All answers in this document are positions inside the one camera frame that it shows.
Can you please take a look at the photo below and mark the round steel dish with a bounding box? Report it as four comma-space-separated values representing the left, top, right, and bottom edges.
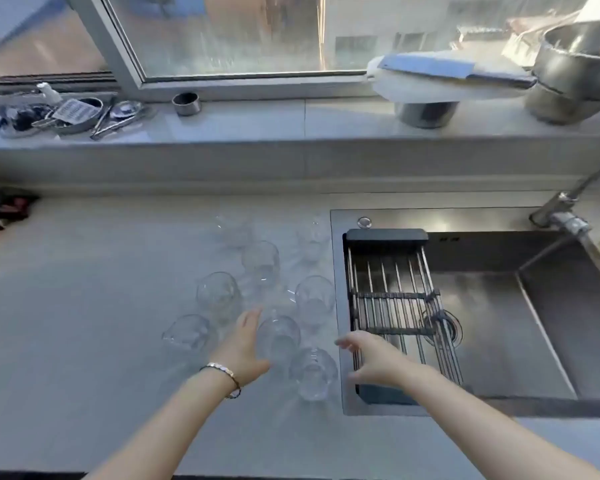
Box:
32, 97, 106, 135

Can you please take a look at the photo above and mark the group of clear glasses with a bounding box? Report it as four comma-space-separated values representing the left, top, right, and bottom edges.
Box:
161, 214, 340, 403

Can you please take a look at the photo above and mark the silver wrist bracelet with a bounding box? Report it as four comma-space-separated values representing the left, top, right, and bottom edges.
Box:
199, 362, 243, 401

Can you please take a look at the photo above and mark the small steel cup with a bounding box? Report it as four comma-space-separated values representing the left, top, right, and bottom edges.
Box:
172, 91, 202, 117

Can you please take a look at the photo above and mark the dark grey metal drying rack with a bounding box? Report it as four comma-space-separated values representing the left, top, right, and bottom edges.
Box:
342, 228, 465, 407

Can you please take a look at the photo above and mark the flat metal grater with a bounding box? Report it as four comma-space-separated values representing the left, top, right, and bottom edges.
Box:
49, 98, 93, 123

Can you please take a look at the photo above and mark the white tiled windowsill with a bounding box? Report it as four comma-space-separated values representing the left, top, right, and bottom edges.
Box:
0, 84, 600, 191

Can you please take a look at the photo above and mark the large steel basin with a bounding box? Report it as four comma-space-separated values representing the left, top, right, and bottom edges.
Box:
529, 19, 600, 101

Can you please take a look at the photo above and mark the chrome faucet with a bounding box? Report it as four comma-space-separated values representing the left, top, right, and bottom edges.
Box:
529, 152, 600, 238

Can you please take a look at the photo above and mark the steel cylindrical container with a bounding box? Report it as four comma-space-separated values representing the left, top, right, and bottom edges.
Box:
393, 98, 460, 129

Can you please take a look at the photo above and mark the dark cloth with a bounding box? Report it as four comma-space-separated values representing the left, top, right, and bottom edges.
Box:
0, 192, 41, 245

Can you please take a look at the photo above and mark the person's right hand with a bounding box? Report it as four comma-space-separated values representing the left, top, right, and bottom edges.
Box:
333, 329, 422, 391

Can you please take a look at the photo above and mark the person's left hand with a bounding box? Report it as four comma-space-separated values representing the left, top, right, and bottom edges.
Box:
207, 307, 273, 388

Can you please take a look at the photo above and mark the stainless steel sink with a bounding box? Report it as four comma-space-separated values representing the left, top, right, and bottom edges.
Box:
329, 207, 600, 418

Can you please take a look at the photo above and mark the steel cleaver knife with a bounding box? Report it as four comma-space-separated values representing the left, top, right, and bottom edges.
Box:
377, 52, 539, 91

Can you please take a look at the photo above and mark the white cutting board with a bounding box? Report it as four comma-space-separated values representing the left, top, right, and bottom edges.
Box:
363, 53, 536, 103

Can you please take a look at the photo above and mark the person's right forearm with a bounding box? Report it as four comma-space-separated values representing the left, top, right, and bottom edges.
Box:
402, 364, 600, 480

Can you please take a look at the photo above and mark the person's left forearm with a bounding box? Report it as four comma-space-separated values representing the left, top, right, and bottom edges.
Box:
82, 367, 241, 480

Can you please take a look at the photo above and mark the small steel strainer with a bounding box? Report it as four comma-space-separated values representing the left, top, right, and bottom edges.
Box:
111, 99, 143, 119

